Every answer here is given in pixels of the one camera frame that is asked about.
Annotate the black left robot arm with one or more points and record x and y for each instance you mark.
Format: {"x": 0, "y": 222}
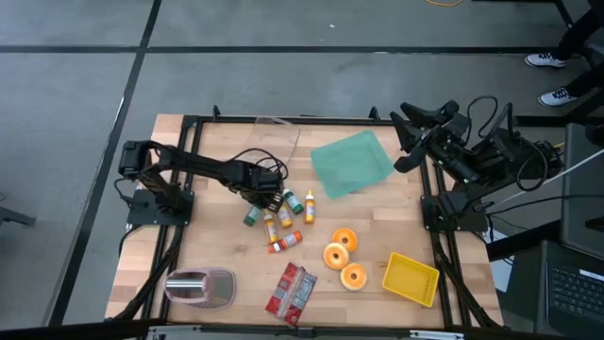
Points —
{"x": 189, "y": 163}

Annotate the orange-red paint bottle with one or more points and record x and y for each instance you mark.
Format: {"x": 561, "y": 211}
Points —
{"x": 286, "y": 241}

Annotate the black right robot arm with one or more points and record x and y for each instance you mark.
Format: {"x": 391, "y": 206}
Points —
{"x": 500, "y": 156}

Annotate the yellow plastic basket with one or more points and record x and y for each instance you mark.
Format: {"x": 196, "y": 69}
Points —
{"x": 410, "y": 278}

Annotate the green paint bottle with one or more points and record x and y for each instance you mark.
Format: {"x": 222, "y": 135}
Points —
{"x": 293, "y": 201}
{"x": 252, "y": 215}

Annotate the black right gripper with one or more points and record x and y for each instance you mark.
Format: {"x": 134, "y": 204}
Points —
{"x": 443, "y": 134}

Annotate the grey chair base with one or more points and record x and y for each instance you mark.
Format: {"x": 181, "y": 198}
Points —
{"x": 14, "y": 216}

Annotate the person's leg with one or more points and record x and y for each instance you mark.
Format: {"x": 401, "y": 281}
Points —
{"x": 587, "y": 80}
{"x": 578, "y": 33}

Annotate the person's white shoe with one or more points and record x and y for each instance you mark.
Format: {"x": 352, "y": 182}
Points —
{"x": 557, "y": 97}
{"x": 545, "y": 60}

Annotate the dark laptop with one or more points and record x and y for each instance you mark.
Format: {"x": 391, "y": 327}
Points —
{"x": 573, "y": 293}

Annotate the yellow paint bottle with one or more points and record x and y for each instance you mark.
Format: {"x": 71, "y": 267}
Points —
{"x": 284, "y": 216}
{"x": 309, "y": 208}
{"x": 271, "y": 229}

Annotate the clear plastic container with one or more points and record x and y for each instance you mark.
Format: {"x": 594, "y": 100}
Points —
{"x": 278, "y": 141}

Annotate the silver metal cylinder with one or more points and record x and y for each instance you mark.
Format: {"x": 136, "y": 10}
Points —
{"x": 184, "y": 284}

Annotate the black metal table frame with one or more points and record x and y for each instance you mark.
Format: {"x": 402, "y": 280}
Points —
{"x": 226, "y": 119}

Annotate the red snack package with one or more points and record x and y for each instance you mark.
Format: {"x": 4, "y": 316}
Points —
{"x": 290, "y": 295}

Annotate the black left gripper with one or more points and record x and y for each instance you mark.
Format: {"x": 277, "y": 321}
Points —
{"x": 257, "y": 181}

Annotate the teal plastic tray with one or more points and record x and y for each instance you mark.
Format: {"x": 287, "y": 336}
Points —
{"x": 351, "y": 163}

